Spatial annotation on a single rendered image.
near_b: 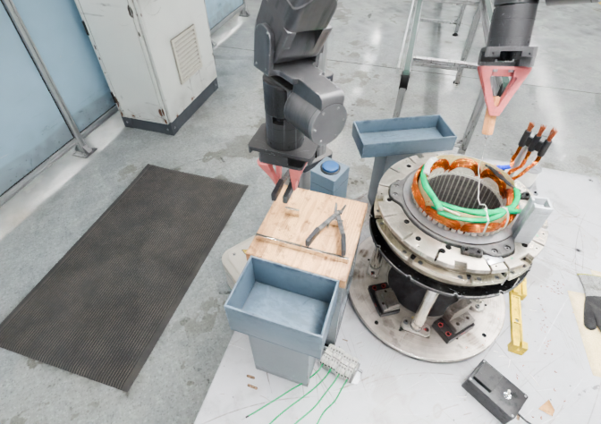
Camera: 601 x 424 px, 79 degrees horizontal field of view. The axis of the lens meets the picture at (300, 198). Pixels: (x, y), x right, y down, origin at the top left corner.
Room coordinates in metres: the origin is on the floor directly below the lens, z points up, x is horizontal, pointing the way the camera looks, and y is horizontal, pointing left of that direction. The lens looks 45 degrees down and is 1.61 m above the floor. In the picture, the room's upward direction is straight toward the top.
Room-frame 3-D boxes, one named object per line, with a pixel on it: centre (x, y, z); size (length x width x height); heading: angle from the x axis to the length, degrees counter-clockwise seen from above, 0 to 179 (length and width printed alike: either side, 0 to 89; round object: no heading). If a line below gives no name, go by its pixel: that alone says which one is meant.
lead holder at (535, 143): (0.55, -0.43, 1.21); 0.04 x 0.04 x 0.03; 76
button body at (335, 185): (0.68, -0.07, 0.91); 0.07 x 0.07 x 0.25; 54
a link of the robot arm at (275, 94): (0.45, 0.02, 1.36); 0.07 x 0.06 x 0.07; 36
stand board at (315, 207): (0.47, -0.02, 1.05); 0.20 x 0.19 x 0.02; 161
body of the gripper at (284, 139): (0.46, 0.02, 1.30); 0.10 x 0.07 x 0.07; 72
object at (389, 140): (0.81, -0.27, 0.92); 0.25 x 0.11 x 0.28; 98
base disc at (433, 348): (0.50, -0.31, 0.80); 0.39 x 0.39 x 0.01
